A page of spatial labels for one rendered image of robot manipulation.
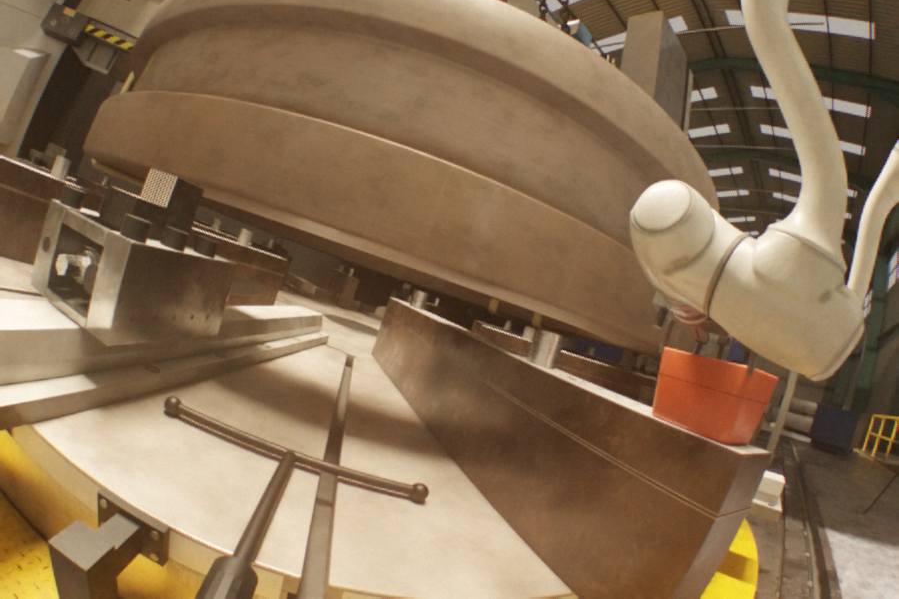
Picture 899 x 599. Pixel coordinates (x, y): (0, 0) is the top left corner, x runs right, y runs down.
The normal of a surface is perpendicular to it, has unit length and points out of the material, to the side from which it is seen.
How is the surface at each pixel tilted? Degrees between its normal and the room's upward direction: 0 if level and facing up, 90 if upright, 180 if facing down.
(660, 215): 86
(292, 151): 90
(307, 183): 90
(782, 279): 92
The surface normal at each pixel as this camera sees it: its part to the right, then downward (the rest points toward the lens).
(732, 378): -0.91, -0.21
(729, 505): 0.36, 0.03
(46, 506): 0.03, -0.09
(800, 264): -0.71, -0.23
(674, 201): -0.53, -0.47
